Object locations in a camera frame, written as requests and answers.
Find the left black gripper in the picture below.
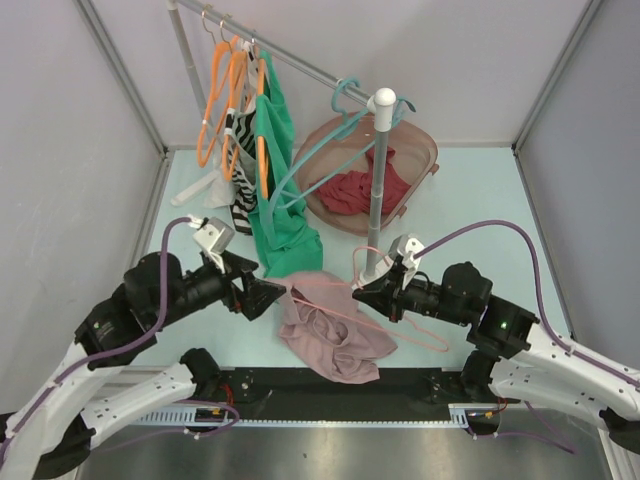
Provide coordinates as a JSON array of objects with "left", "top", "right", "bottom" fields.
[{"left": 155, "top": 248, "right": 287, "bottom": 327}]

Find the grey clothes rack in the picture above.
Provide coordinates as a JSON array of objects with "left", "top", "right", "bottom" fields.
[{"left": 167, "top": 0, "right": 401, "bottom": 286}]

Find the black white striped top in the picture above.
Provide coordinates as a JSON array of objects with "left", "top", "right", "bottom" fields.
[{"left": 224, "top": 41, "right": 259, "bottom": 236}]

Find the green tank top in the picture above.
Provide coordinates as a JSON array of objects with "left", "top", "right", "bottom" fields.
[{"left": 249, "top": 51, "right": 324, "bottom": 278}]

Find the red garment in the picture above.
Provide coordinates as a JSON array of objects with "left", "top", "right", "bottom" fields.
[{"left": 313, "top": 147, "right": 410, "bottom": 216}]

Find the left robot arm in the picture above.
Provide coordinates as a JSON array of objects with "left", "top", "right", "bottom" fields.
[{"left": 1, "top": 253, "right": 286, "bottom": 479}]

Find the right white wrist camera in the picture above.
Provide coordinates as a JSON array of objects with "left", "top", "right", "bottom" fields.
[{"left": 387, "top": 234, "right": 425, "bottom": 289}]

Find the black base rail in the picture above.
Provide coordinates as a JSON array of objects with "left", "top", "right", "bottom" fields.
[{"left": 192, "top": 368, "right": 478, "bottom": 420}]

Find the white garment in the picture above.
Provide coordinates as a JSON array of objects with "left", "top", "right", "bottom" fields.
[{"left": 205, "top": 37, "right": 246, "bottom": 208}]

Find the pink hanger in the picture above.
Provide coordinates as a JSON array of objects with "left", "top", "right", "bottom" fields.
[{"left": 292, "top": 246, "right": 450, "bottom": 353}]

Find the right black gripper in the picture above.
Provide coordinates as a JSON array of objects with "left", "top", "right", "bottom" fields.
[{"left": 352, "top": 261, "right": 470, "bottom": 326}]

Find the teal hanger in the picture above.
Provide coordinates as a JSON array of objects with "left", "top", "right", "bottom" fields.
[{"left": 268, "top": 76, "right": 417, "bottom": 214}]

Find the orange hanger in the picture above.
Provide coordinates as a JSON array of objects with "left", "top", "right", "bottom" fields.
[
  {"left": 196, "top": 4, "right": 235, "bottom": 168},
  {"left": 248, "top": 37, "right": 271, "bottom": 196},
  {"left": 221, "top": 46, "right": 247, "bottom": 182}
]

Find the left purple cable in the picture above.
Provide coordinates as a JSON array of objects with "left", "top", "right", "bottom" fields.
[{"left": 0, "top": 215, "right": 241, "bottom": 466}]

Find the white cable duct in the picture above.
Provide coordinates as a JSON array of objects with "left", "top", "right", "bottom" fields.
[{"left": 132, "top": 404, "right": 497, "bottom": 435}]

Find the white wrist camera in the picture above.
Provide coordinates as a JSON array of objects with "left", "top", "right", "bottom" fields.
[
  {"left": 387, "top": 234, "right": 425, "bottom": 289},
  {"left": 187, "top": 215, "right": 235, "bottom": 273}
]

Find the brown plastic basket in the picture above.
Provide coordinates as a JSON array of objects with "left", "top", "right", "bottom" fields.
[{"left": 294, "top": 115, "right": 439, "bottom": 237}]

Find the mauve pink tank top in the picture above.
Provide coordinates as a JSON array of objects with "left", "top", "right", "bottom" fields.
[{"left": 277, "top": 271, "right": 397, "bottom": 384}]

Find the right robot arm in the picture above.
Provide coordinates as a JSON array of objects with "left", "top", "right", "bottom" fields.
[{"left": 353, "top": 262, "right": 639, "bottom": 452}]

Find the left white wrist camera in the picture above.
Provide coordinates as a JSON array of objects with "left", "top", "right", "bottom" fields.
[{"left": 187, "top": 215, "right": 235, "bottom": 273}]

